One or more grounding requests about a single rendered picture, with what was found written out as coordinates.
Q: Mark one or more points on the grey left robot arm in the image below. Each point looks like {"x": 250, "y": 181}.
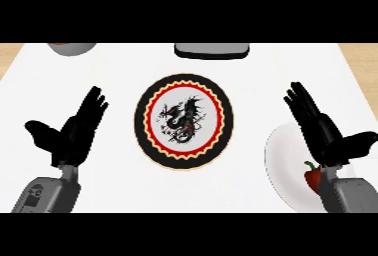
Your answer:
{"x": 47, "y": 191}

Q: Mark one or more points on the grey rounded appliance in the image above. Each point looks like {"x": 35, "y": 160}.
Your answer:
{"x": 212, "y": 51}

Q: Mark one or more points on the grey bowl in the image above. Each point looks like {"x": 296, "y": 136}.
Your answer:
{"x": 72, "y": 48}

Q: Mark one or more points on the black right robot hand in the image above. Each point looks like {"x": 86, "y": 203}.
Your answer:
{"x": 326, "y": 133}

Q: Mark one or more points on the red bell pepper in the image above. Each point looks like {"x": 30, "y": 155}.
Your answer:
{"x": 314, "y": 176}

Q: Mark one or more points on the plain white plate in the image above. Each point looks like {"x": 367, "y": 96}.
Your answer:
{"x": 289, "y": 166}

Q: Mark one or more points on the black dragon print plate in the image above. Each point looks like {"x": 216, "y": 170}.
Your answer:
{"x": 184, "y": 121}

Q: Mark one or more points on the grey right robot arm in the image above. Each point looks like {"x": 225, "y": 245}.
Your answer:
{"x": 349, "y": 190}

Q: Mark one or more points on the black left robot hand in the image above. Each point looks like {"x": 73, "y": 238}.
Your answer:
{"x": 75, "y": 135}

